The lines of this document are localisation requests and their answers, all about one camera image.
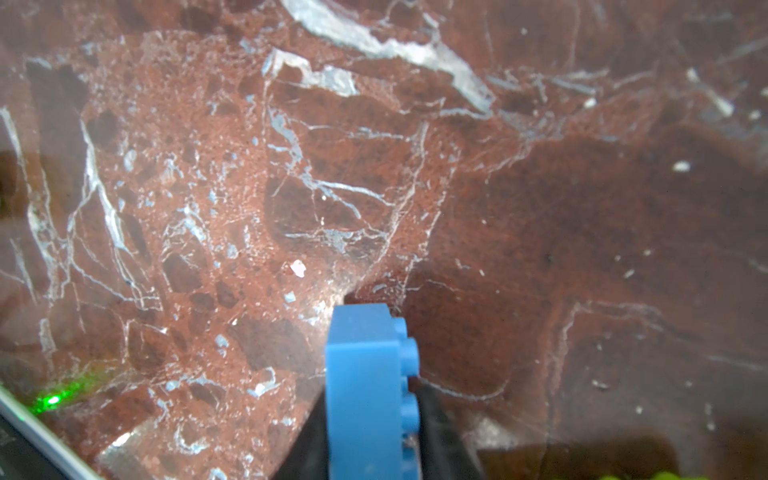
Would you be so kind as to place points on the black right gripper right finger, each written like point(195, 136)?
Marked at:
point(442, 452)

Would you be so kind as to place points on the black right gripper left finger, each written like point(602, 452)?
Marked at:
point(308, 458)

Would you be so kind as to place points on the blue lego brick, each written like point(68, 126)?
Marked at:
point(370, 412)

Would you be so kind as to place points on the green lego brick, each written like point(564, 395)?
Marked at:
point(657, 476)

